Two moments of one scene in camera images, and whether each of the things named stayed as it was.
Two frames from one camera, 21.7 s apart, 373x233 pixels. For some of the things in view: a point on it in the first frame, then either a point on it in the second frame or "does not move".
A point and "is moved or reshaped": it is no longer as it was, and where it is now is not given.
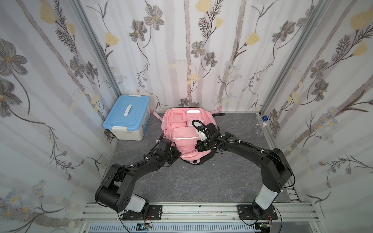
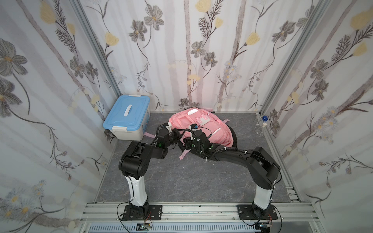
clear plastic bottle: (261, 124) does not move
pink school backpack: (179, 125) is moved or reshaped
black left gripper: (177, 154) to (176, 133)
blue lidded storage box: (130, 118) does not move
